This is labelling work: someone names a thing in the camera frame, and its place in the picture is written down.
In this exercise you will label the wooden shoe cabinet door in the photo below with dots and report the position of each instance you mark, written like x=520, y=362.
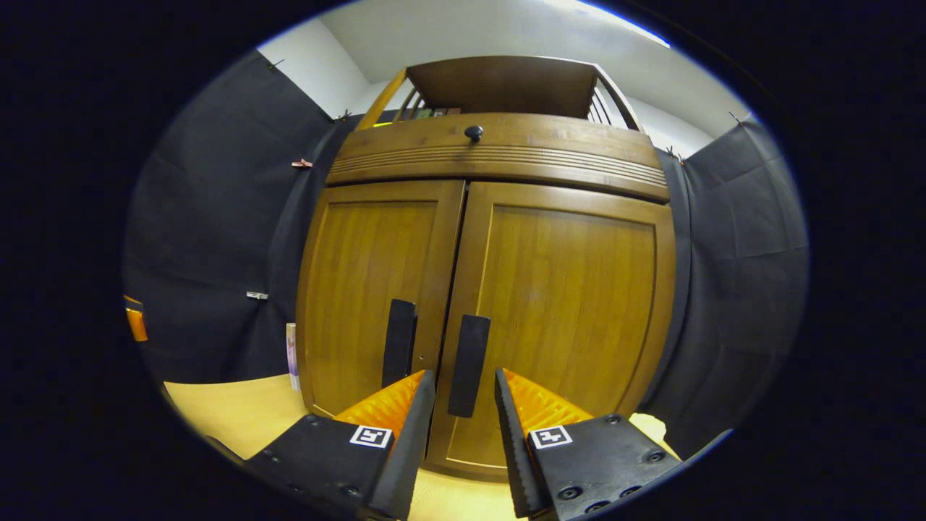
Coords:
x=564, y=304
x=362, y=289

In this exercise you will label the wooden double-door shoe cabinet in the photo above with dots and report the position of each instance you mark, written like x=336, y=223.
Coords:
x=499, y=87

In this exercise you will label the black round drawer knob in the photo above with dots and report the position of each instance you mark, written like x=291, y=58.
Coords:
x=473, y=133

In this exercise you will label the pale yellow object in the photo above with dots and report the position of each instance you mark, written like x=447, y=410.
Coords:
x=646, y=427

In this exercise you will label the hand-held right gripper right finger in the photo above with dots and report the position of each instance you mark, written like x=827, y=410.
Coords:
x=515, y=449

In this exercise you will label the black backdrop cloth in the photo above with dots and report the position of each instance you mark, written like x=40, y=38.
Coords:
x=217, y=217

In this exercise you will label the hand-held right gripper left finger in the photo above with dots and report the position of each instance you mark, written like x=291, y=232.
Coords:
x=409, y=449

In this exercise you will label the wooden cabinet drawer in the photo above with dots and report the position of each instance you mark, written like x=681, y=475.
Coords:
x=564, y=155

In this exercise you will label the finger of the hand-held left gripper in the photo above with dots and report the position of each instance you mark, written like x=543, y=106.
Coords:
x=135, y=322

